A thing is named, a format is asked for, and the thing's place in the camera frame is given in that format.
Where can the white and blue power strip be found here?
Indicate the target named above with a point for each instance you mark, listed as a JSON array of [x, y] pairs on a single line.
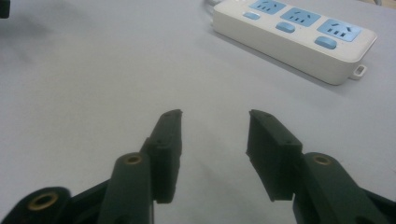
[[299, 37]]

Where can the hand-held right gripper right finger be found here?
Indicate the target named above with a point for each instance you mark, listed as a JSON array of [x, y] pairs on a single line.
[[280, 161]]

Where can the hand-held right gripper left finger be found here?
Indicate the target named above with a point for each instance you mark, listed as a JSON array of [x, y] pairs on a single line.
[[163, 155]]

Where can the dark object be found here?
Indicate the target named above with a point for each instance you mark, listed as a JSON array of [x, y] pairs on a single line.
[[4, 7]]

